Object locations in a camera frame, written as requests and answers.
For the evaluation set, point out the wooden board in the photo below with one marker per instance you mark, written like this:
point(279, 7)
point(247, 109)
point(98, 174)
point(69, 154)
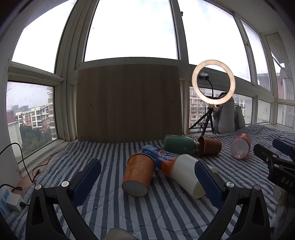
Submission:
point(129, 103)

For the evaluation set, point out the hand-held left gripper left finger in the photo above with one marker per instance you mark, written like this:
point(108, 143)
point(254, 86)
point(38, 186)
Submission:
point(86, 184)

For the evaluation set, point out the grey backpack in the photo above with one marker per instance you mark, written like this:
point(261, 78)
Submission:
point(225, 115)

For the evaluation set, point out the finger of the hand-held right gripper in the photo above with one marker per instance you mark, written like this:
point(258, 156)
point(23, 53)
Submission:
point(284, 147)
point(265, 154)

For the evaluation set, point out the orange paper cup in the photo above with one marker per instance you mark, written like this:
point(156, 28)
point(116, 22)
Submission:
point(138, 170)

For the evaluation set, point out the brown paper cup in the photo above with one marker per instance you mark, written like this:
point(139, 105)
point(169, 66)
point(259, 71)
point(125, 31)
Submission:
point(210, 145)

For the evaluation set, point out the white charger plug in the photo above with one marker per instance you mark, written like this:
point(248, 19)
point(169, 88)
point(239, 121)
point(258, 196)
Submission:
point(14, 202)

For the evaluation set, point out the pink plastic bottle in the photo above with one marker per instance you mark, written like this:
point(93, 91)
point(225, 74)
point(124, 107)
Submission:
point(240, 145)

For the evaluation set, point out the white window frame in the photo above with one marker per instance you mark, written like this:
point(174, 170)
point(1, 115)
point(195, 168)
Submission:
point(69, 69)

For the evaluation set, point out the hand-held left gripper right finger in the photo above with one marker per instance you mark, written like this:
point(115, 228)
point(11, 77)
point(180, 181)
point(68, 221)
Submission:
point(208, 184)

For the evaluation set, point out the white paper cup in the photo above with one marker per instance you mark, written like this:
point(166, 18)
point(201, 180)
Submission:
point(184, 173)

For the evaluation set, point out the blue and orange soda bottle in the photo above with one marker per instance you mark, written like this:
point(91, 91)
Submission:
point(164, 159)

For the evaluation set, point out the white power strip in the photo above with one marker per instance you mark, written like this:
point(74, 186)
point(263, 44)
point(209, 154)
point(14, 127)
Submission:
point(3, 200)

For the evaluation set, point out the green flask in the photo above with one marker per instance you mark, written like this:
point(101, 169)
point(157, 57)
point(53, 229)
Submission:
point(179, 144)

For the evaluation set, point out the striped blanket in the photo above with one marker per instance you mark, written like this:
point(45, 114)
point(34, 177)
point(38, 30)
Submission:
point(110, 207)

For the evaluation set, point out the black tripod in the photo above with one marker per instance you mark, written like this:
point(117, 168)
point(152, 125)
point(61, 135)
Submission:
point(208, 115)

